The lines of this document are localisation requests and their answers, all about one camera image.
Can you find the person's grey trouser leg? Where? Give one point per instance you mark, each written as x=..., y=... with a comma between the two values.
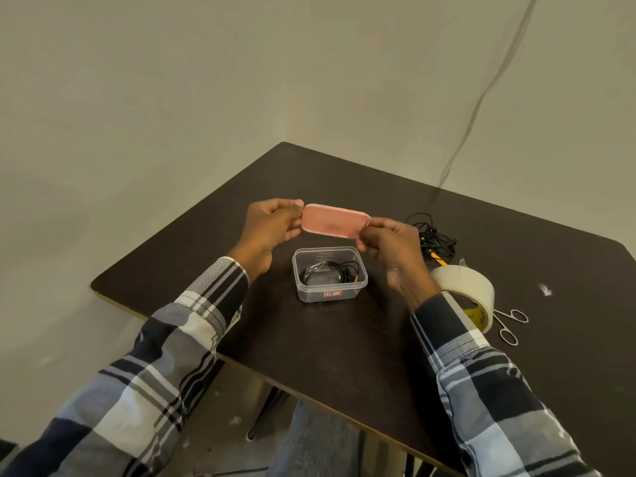
x=318, y=444

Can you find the black table leg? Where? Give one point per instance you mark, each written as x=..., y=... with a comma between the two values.
x=266, y=409

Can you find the person's right hand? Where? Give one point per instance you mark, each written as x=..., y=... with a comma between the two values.
x=397, y=253

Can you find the roll of clear packing tape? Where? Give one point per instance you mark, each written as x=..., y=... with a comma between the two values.
x=467, y=295

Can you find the person's left thumb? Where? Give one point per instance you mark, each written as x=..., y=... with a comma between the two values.
x=290, y=228

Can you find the person's left hand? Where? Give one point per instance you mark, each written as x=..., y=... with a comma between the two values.
x=263, y=233

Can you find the person's right thumb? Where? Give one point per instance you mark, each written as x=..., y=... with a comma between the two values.
x=365, y=243

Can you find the person's left forearm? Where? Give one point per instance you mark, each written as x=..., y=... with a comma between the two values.
x=124, y=377

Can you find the pink plastic container lid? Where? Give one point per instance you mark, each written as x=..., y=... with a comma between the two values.
x=334, y=221

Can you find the crumpled white tape scrap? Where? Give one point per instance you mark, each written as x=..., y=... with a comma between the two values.
x=545, y=290

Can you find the yellow black striped tape piece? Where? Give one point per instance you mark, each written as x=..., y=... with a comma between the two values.
x=437, y=257

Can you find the clear plastic container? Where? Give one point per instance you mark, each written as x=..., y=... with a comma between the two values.
x=329, y=275

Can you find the silver scissors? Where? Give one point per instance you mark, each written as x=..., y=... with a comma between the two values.
x=509, y=325

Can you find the person's right forearm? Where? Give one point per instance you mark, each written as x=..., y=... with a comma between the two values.
x=492, y=392

